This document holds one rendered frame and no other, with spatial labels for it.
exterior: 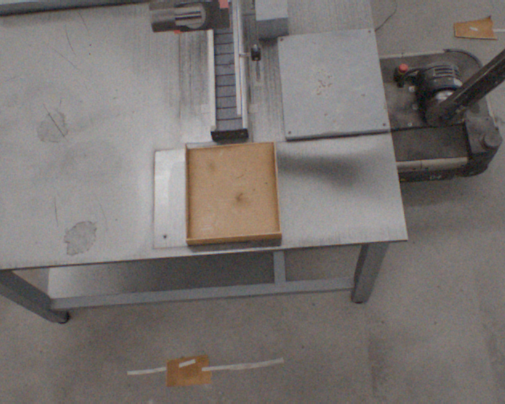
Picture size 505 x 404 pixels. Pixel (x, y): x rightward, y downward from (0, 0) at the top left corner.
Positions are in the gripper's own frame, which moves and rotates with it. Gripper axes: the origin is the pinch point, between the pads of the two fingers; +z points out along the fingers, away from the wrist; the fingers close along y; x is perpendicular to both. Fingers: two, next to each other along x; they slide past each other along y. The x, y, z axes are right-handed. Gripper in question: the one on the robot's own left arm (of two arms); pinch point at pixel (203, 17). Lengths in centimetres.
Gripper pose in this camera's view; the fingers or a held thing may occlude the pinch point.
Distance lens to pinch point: 160.6
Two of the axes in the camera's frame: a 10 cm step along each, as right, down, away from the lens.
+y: -9.9, 1.0, 0.6
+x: 1.1, 9.6, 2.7
